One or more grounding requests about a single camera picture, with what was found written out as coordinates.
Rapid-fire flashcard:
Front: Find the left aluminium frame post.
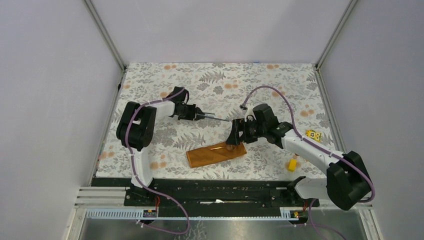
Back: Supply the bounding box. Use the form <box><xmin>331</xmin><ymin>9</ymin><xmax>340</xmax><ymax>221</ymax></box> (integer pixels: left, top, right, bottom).
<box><xmin>82</xmin><ymin>0</ymin><xmax>128</xmax><ymax>74</ymax></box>

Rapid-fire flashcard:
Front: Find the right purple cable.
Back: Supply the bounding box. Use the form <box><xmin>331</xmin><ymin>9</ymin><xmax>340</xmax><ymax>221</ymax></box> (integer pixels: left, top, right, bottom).
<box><xmin>239</xmin><ymin>85</ymin><xmax>376</xmax><ymax>240</ymax></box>

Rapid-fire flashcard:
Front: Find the right aluminium frame post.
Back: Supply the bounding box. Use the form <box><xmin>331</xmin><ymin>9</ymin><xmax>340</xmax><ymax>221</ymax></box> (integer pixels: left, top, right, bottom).
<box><xmin>315</xmin><ymin>0</ymin><xmax>359</xmax><ymax>71</ymax></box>

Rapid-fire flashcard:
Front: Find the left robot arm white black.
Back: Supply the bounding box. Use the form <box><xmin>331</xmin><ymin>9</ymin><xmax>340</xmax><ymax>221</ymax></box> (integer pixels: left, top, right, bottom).
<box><xmin>116</xmin><ymin>86</ymin><xmax>208</xmax><ymax>206</ymax></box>

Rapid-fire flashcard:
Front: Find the yellow cylinder block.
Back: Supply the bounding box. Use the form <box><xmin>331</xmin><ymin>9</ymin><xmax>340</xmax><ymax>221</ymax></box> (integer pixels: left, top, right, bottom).
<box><xmin>287</xmin><ymin>159</ymin><xmax>297</xmax><ymax>172</ymax></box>

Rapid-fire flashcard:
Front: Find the dark teal chopstick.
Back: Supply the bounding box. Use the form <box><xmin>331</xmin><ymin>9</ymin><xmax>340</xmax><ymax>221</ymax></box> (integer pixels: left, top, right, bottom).
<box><xmin>203</xmin><ymin>115</ymin><xmax>230</xmax><ymax>122</ymax></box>

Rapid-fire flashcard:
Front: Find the purple cable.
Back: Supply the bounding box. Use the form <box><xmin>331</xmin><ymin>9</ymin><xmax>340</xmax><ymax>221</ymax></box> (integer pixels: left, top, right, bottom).
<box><xmin>124</xmin><ymin>87</ymin><xmax>191</xmax><ymax>236</ymax></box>
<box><xmin>239</xmin><ymin>85</ymin><xmax>376</xmax><ymax>240</ymax></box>

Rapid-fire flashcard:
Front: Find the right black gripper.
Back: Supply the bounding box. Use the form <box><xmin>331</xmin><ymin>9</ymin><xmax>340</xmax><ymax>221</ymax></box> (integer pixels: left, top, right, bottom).
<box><xmin>225</xmin><ymin>118</ymin><xmax>267</xmax><ymax>146</ymax></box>

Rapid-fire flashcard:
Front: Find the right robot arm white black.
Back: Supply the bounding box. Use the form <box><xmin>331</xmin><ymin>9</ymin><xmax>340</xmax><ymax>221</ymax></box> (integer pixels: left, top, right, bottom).
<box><xmin>225</xmin><ymin>103</ymin><xmax>373</xmax><ymax>211</ymax></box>

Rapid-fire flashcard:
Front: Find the floral patterned table mat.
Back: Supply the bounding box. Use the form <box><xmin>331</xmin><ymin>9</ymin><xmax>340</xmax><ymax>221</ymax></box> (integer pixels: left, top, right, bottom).
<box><xmin>95</xmin><ymin>63</ymin><xmax>335</xmax><ymax>181</ymax></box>

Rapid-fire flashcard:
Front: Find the yellow numbered die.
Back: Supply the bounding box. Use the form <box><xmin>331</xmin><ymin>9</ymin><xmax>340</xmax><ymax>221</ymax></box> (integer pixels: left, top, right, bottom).
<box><xmin>305</xmin><ymin>129</ymin><xmax>322</xmax><ymax>143</ymax></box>

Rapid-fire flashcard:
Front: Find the brown wooden spoon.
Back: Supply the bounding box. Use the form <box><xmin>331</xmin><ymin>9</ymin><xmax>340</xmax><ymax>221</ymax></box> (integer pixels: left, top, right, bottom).
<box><xmin>209</xmin><ymin>142</ymin><xmax>237</xmax><ymax>153</ymax></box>

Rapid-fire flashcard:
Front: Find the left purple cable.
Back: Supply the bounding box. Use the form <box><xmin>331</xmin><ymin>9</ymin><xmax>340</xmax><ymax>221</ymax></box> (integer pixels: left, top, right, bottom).
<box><xmin>124</xmin><ymin>87</ymin><xmax>191</xmax><ymax>236</ymax></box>

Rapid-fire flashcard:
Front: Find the orange cloth napkin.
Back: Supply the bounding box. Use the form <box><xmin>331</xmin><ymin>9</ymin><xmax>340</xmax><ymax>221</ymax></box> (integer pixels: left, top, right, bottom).
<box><xmin>186</xmin><ymin>143</ymin><xmax>247</xmax><ymax>168</ymax></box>

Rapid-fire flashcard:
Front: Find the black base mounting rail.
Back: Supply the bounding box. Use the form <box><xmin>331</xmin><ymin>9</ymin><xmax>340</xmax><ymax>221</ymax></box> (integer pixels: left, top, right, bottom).
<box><xmin>124</xmin><ymin>179</ymin><xmax>320</xmax><ymax>218</ymax></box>

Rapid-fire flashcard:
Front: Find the aluminium frame post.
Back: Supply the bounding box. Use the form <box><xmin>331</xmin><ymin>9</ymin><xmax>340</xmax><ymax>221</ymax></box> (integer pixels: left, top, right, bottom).
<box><xmin>315</xmin><ymin>0</ymin><xmax>359</xmax><ymax>71</ymax></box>
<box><xmin>82</xmin><ymin>0</ymin><xmax>128</xmax><ymax>74</ymax></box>

